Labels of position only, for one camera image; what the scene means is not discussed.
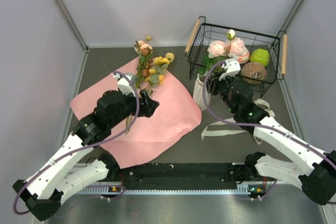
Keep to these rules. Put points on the black wire basket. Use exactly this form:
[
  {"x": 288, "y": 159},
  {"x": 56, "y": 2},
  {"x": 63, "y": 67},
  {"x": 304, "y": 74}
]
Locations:
[{"x": 204, "y": 33}]

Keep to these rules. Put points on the white cable duct rail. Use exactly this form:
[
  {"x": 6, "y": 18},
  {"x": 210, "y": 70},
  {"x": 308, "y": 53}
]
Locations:
[{"x": 239, "y": 189}]

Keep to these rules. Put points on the pink wrapping paper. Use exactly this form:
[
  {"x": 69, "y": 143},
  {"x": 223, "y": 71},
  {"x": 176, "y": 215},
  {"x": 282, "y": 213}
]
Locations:
[{"x": 177, "y": 115}]

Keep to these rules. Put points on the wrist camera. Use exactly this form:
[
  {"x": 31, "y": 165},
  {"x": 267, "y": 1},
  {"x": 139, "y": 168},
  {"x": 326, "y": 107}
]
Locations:
[
  {"x": 123, "y": 85},
  {"x": 230, "y": 67}
]

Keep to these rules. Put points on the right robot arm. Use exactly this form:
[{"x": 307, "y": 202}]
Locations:
[{"x": 310, "y": 169}]

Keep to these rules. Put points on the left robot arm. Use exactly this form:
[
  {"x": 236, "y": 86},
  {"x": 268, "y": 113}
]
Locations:
[{"x": 45, "y": 192}]

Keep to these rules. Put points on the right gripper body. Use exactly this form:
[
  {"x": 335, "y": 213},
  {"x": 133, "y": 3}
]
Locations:
[{"x": 221, "y": 87}]

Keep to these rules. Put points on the light pink flower stem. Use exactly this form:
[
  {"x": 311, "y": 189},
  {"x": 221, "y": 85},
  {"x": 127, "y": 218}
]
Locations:
[{"x": 219, "y": 50}]

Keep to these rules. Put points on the white ribbed vase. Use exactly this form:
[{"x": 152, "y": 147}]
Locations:
[{"x": 198, "y": 92}]

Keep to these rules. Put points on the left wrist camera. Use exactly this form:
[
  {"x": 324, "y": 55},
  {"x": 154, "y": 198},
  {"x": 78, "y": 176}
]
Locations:
[{"x": 123, "y": 85}]

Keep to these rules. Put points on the brown ceramic bowl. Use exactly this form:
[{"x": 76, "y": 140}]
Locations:
[{"x": 253, "y": 73}]

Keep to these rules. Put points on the green plastic bowl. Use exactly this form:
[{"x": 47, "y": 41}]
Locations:
[{"x": 261, "y": 56}]

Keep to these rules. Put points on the artificial flower bunch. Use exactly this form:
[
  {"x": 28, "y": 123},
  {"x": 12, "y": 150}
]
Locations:
[{"x": 150, "y": 70}]

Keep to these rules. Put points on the white red patterned bowl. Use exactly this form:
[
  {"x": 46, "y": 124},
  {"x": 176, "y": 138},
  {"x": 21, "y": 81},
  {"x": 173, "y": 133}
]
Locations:
[{"x": 244, "y": 56}]

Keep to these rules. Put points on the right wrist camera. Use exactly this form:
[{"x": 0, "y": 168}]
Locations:
[{"x": 230, "y": 67}]

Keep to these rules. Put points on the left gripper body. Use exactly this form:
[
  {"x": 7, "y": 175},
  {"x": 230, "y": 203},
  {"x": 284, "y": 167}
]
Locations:
[{"x": 129, "y": 105}]

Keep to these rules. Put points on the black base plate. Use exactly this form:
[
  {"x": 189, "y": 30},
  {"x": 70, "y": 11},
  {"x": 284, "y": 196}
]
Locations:
[{"x": 183, "y": 176}]

